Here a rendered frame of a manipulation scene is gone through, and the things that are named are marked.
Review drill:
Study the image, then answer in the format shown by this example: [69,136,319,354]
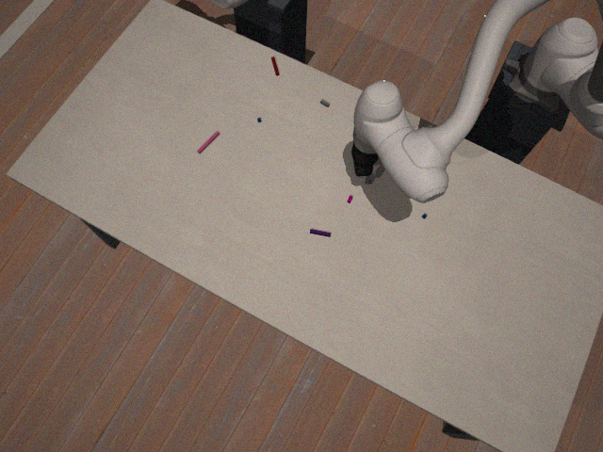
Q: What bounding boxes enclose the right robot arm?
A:
[210,0,248,8]

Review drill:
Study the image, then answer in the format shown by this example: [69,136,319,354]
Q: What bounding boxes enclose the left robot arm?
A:
[353,0,603,203]

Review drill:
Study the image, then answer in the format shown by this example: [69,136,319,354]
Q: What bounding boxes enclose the purple rod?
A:
[310,229,331,237]

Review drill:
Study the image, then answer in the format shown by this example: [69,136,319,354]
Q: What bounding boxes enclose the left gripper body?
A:
[351,129,379,177]

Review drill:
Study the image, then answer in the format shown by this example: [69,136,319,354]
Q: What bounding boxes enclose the pink rod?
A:
[197,131,220,153]

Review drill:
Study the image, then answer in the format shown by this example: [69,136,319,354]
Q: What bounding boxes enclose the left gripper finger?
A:
[360,172,377,185]

